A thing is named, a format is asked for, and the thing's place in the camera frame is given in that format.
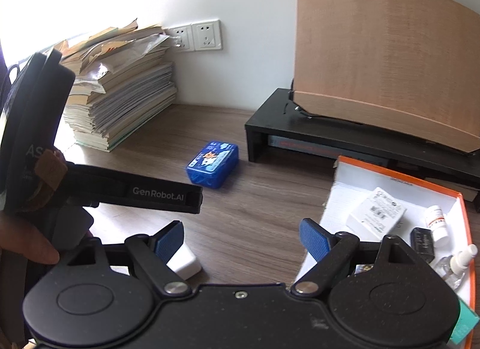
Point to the stack of books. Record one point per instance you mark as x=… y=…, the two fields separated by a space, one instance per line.
x=123 y=101

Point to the wooden book stand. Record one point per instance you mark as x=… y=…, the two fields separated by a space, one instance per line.
x=386 y=45

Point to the teal carton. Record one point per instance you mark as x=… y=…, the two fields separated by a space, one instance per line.
x=465 y=324

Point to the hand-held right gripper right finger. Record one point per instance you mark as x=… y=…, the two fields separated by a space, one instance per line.
x=315 y=238

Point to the white wall socket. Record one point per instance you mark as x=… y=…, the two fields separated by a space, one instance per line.
x=206 y=35
x=182 y=38

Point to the person's left hand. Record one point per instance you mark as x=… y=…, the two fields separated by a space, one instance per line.
x=22 y=236

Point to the white pill bottle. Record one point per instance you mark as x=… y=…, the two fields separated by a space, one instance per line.
x=437 y=223

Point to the small black box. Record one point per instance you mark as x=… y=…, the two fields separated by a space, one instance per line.
x=423 y=244

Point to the white plastic device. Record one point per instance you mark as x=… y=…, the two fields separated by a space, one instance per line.
x=187 y=264

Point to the blue plastic box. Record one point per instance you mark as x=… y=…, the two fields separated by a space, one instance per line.
x=213 y=163

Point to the orange and white cardboard box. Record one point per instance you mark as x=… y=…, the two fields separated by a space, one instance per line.
x=343 y=199

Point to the white spray bottle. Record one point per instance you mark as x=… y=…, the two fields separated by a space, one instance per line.
x=462 y=259

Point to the black monitor riser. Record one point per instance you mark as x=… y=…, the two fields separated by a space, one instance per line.
x=270 y=116

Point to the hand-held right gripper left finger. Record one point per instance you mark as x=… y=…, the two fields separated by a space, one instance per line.
x=170 y=240

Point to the small white carton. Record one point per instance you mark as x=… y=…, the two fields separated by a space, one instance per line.
x=375 y=214

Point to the clear glass bottle grey cap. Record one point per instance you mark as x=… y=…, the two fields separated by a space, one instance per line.
x=450 y=278

